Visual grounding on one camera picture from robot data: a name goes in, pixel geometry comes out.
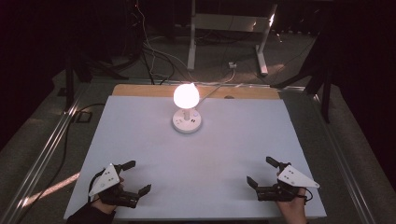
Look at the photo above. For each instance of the aluminium floor rail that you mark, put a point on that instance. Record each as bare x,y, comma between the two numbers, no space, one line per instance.
46,149
340,155

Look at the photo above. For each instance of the person's right hand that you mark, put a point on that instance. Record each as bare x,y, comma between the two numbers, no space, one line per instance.
292,210

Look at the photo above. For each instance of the white plug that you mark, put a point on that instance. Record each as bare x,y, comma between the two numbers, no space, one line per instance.
232,65

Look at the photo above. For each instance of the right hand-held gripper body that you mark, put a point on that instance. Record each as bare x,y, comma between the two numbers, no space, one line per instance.
280,191

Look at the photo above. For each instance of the black floor plate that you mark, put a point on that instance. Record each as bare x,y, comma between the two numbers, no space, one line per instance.
82,117

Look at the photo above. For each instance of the person's left hand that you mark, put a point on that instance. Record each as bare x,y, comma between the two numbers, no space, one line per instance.
104,207

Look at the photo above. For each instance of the pale table mat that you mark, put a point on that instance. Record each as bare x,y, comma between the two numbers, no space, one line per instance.
199,161

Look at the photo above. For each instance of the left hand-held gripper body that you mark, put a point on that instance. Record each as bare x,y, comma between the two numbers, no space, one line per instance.
107,182

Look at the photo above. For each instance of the white metal desk frame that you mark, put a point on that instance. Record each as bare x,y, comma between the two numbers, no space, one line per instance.
191,46

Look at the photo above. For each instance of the black metal stand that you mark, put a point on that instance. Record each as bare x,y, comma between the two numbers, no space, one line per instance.
326,93
69,84

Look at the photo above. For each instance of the white round-base table lamp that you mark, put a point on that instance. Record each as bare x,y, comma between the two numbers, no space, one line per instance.
186,96

